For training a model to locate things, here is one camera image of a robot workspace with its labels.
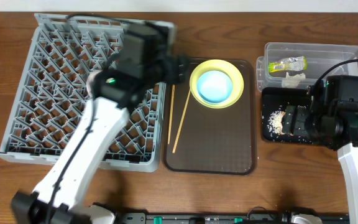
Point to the spilled rice food waste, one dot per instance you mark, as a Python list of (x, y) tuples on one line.
[(274, 124)]

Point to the yellow plate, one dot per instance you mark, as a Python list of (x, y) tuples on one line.
[(222, 66)]

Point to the clear plastic bin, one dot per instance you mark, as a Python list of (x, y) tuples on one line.
[(320, 57)]

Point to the white pink bowl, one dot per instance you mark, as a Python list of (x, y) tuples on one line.
[(90, 80)]

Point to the black waste tray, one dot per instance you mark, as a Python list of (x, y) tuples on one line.
[(278, 99)]

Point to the wooden chopstick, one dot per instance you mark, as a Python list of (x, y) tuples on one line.
[(181, 122), (171, 113)]

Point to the light blue bowl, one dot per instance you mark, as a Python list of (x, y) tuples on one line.
[(214, 86)]

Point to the grey plastic dish rack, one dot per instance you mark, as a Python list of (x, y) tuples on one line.
[(52, 95)]

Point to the dark brown serving tray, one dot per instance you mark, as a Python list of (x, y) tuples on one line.
[(215, 141)]

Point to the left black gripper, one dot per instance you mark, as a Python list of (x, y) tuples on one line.
[(173, 70)]

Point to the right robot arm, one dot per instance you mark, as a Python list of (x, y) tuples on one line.
[(348, 154)]

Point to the crumpled white tissue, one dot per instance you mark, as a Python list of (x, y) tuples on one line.
[(292, 81)]

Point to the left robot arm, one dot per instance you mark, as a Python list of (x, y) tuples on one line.
[(145, 59)]

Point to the orange green snack wrapper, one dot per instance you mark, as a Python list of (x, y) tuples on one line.
[(288, 64)]

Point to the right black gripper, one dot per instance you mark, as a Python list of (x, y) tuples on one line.
[(309, 121)]

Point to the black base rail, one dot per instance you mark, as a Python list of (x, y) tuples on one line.
[(254, 215)]

